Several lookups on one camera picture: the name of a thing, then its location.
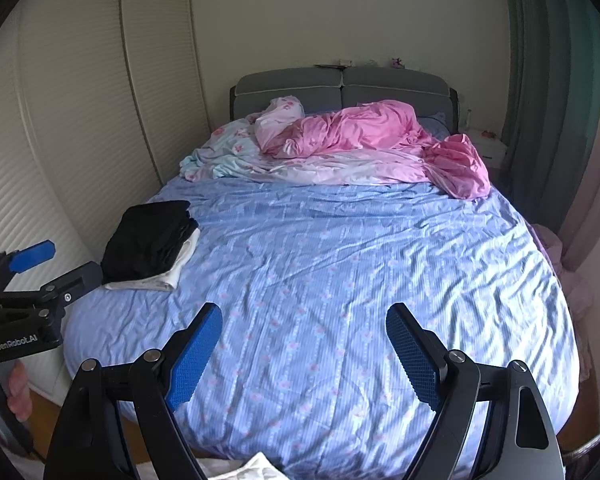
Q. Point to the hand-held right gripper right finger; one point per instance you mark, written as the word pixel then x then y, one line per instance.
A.
pixel 412 355

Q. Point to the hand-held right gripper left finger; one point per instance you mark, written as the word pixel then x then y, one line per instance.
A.
pixel 195 355

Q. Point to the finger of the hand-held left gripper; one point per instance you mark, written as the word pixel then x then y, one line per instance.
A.
pixel 75 280
pixel 32 254

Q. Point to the black pants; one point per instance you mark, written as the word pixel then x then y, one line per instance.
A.
pixel 147 232

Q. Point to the person's left hand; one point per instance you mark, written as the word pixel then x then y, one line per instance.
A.
pixel 20 395

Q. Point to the blue striped floral bed sheet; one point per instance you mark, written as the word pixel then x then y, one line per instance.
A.
pixel 340 300

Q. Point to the folded black garment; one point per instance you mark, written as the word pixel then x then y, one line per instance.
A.
pixel 180 245

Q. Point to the white cloth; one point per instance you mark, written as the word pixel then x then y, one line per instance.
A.
pixel 250 467

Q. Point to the cream slatted wardrobe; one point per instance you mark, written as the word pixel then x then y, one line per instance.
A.
pixel 80 110

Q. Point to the light blue floral pillow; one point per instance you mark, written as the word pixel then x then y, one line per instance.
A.
pixel 220 152

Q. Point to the white nightstand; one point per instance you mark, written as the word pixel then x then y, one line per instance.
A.
pixel 490 145

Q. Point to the pink quilt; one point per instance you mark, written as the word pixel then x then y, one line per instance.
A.
pixel 360 135

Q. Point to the grey padded headboard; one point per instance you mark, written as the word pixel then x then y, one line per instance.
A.
pixel 290 87

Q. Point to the small pink toy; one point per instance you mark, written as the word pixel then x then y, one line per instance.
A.
pixel 396 62

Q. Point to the green curtain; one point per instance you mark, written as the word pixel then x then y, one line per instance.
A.
pixel 555 85

